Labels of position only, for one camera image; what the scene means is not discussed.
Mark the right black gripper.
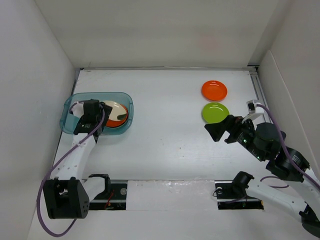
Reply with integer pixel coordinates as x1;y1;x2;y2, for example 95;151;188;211
204;112;266;161

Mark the lime green plate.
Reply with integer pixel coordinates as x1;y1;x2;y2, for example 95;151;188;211
201;102;230;124

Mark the orange plate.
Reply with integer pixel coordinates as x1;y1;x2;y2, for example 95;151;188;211
105;109;128;128
201;80;228;102

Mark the cream plate with black patch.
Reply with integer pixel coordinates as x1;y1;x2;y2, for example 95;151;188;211
104;100;127;122

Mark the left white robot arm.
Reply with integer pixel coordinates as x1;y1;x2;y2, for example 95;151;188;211
43;99;112;219

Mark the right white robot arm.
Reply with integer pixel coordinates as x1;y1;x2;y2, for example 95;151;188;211
204;115;320;238

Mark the blue transparent plastic bin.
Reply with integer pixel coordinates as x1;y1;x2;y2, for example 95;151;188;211
59;92;134;136

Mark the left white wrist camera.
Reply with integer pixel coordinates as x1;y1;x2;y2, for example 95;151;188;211
69;101;84;118

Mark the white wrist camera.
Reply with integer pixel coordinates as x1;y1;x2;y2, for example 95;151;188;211
69;101;84;118
242;100;264;124

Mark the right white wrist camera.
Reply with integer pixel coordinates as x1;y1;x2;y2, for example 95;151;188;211
242;100;264;124

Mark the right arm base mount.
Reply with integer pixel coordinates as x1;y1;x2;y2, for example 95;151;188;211
212;180;264;210

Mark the aluminium rail right side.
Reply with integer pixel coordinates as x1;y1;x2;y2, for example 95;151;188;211
247;65;270;115

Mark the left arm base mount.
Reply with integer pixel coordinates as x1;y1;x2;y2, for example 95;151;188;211
89;181;128;211

